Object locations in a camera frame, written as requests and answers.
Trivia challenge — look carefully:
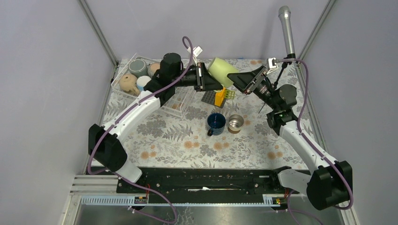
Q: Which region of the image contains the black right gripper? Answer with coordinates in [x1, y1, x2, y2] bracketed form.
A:
[227, 66, 279, 111]

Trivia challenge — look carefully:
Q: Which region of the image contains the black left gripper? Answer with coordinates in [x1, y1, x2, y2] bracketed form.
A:
[172, 62, 224, 92]

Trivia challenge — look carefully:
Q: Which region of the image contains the light green mug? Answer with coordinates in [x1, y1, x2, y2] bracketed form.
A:
[208, 57, 239, 88]

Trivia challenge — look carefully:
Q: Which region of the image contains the dark blue mug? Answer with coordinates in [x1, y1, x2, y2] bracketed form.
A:
[207, 112, 226, 136]

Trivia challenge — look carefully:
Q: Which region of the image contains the cream brown steel tumbler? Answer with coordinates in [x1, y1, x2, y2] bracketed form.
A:
[228, 114, 244, 134]

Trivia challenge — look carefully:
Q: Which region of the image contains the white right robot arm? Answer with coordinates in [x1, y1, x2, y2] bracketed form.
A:
[227, 66, 353, 210]

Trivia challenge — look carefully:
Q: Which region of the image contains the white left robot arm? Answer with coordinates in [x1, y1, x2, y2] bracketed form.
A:
[88, 52, 223, 193]

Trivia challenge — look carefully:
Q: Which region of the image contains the grey lego baseplate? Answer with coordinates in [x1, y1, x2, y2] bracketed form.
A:
[201, 91, 216, 105]

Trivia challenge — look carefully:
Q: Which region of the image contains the yellow lego block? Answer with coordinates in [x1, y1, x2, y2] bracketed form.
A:
[214, 88, 226, 108]

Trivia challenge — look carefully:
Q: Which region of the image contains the green lattice lego piece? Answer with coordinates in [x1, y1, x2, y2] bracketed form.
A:
[224, 89, 236, 100]

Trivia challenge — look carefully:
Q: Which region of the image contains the floral table mat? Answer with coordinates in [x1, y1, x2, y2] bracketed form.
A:
[90, 58, 314, 170]

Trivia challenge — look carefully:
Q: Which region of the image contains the beige ribbed cup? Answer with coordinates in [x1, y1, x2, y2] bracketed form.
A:
[147, 62, 160, 77]

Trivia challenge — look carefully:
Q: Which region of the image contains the small white cup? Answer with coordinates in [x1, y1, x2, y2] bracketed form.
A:
[136, 76, 151, 91]

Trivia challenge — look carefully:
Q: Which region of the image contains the grey ceramic cup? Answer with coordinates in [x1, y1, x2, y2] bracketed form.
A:
[128, 59, 147, 77]

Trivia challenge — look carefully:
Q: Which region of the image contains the silver microphone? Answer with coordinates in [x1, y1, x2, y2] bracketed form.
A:
[278, 6, 296, 58]

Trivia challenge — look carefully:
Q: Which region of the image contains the beige ceramic teapot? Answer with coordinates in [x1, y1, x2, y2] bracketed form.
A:
[119, 73, 140, 96]

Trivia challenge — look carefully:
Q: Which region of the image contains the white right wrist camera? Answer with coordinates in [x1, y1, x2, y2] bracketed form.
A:
[266, 58, 278, 75]

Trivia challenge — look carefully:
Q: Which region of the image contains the white wire dish rack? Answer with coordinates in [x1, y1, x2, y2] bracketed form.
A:
[111, 54, 196, 118]

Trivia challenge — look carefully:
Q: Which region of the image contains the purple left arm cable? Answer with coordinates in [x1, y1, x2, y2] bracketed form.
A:
[86, 36, 195, 225]

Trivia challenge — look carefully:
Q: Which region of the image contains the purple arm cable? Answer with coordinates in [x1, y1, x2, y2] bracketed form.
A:
[276, 58, 354, 210]
[86, 36, 195, 225]

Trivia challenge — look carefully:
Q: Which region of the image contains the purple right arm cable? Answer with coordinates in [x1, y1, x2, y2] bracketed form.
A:
[276, 58, 354, 210]

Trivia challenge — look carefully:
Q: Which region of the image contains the grey slotted cable duct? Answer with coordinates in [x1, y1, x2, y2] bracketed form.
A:
[81, 195, 281, 207]

